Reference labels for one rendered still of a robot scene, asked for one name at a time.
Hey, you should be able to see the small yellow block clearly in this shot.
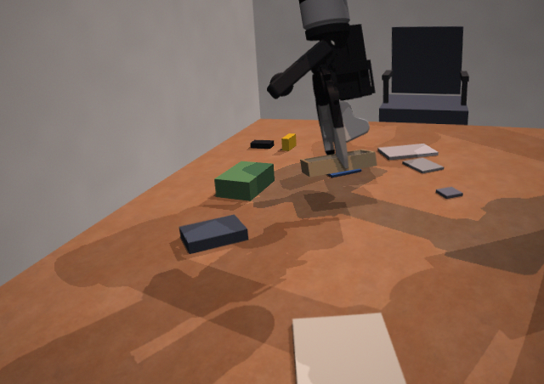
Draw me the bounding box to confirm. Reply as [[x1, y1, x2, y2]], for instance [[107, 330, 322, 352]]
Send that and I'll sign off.
[[281, 133, 297, 151]]

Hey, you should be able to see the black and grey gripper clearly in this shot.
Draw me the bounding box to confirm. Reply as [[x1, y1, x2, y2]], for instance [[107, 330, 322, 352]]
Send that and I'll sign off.
[[305, 23, 375, 169]]

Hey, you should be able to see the wooden ball-in-hole puzzle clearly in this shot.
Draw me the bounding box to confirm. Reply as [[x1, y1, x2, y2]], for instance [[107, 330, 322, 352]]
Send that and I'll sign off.
[[300, 150, 377, 177]]

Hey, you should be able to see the pale pink flat rectangular card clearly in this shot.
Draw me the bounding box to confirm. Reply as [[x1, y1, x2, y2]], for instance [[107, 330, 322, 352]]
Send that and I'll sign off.
[[377, 144, 439, 160]]

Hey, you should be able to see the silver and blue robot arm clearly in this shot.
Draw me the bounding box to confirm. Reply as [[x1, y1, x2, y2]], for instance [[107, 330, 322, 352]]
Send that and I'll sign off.
[[267, 0, 350, 99]]

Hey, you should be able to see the green rectangular block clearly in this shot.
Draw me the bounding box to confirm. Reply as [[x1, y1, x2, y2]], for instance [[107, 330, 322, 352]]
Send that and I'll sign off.
[[214, 161, 275, 201]]

